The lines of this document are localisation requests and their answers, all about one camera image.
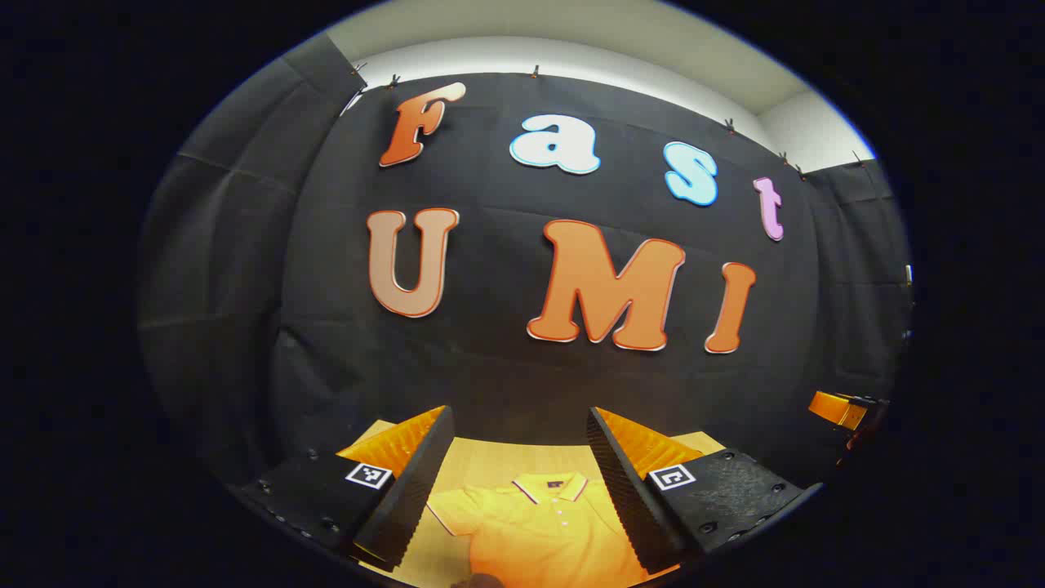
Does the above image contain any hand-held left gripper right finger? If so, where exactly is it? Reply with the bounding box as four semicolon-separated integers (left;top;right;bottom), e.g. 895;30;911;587
585;405;825;576

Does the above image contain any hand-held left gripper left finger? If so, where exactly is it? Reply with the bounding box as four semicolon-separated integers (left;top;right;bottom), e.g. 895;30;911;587
235;404;456;572

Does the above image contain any black backdrop cloth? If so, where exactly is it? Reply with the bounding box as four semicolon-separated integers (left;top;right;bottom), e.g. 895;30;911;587
137;33;914;491

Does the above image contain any orange polo T-shirt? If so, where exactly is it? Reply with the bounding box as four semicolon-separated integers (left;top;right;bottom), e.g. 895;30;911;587
423;472;680;588

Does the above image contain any row of small cloth clips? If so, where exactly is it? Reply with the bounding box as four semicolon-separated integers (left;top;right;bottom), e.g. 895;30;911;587
351;62;868;180

